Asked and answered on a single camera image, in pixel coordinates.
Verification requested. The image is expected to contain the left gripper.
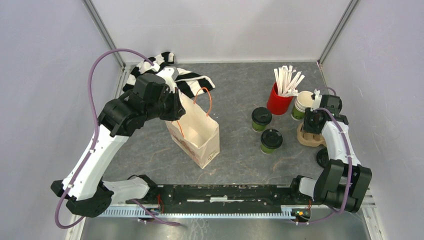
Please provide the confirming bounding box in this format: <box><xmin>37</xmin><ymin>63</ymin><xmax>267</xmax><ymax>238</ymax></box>
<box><xmin>145</xmin><ymin>86</ymin><xmax>187</xmax><ymax>122</ymax></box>

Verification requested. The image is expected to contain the brown cardboard cup carrier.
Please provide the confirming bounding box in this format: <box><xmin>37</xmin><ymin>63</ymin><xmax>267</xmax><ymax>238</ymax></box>
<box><xmin>296</xmin><ymin>123</ymin><xmax>327</xmax><ymax>147</ymax></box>

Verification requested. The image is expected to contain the paper takeout bag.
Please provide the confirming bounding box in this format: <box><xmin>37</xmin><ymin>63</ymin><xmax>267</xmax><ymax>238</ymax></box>
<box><xmin>165</xmin><ymin>90</ymin><xmax>220</xmax><ymax>169</ymax></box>

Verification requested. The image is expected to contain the black cup lid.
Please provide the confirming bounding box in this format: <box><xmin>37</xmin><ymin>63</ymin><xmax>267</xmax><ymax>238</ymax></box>
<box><xmin>260</xmin><ymin>128</ymin><xmax>283</xmax><ymax>150</ymax></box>
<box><xmin>251</xmin><ymin>107</ymin><xmax>273</xmax><ymax>126</ymax></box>
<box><xmin>315</xmin><ymin>147</ymin><xmax>329</xmax><ymax>168</ymax></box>

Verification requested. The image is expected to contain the green paper coffee cup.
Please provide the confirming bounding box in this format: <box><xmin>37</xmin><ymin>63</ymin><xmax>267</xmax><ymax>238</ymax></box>
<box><xmin>252</xmin><ymin>119</ymin><xmax>270</xmax><ymax>132</ymax></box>

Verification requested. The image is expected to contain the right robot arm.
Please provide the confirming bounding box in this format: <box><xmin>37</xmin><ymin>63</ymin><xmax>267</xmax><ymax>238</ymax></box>
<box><xmin>288</xmin><ymin>92</ymin><xmax>372</xmax><ymax>213</ymax></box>

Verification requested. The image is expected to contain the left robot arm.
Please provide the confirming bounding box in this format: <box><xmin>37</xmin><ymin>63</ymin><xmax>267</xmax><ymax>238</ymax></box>
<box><xmin>50</xmin><ymin>67</ymin><xmax>186</xmax><ymax>218</ymax></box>

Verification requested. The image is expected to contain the stack of paper cups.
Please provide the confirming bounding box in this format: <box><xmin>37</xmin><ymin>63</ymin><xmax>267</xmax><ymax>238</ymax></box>
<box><xmin>291</xmin><ymin>91</ymin><xmax>314</xmax><ymax>121</ymax></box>

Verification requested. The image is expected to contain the black white striped cloth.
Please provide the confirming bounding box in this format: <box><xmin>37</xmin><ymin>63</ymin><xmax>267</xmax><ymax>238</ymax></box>
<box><xmin>122</xmin><ymin>51</ymin><xmax>216</xmax><ymax>98</ymax></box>

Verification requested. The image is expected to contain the red straw holder cup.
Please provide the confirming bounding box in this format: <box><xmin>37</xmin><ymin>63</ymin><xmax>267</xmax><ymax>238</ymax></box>
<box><xmin>266</xmin><ymin>83</ymin><xmax>294</xmax><ymax>116</ymax></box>

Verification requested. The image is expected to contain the white wrapped straws bundle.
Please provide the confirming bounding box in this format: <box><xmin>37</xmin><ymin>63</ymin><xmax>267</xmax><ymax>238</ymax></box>
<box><xmin>273</xmin><ymin>65</ymin><xmax>305</xmax><ymax>98</ymax></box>

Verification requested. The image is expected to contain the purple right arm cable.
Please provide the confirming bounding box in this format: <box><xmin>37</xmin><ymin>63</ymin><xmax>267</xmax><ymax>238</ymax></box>
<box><xmin>311</xmin><ymin>86</ymin><xmax>354</xmax><ymax>223</ymax></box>

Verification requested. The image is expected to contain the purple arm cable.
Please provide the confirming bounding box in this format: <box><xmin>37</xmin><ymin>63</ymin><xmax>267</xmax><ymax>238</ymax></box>
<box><xmin>54</xmin><ymin>48</ymin><xmax>155</xmax><ymax>230</ymax></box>
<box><xmin>311</xmin><ymin>86</ymin><xmax>354</xmax><ymax>223</ymax></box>

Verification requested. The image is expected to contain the metal cable duct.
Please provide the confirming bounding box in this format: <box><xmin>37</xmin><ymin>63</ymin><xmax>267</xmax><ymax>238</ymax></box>
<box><xmin>99</xmin><ymin>206</ymin><xmax>295</xmax><ymax>220</ymax></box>

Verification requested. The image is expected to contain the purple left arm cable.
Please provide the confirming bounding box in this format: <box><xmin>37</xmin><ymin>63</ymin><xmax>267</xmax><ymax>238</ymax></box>
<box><xmin>54</xmin><ymin>48</ymin><xmax>155</xmax><ymax>230</ymax></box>

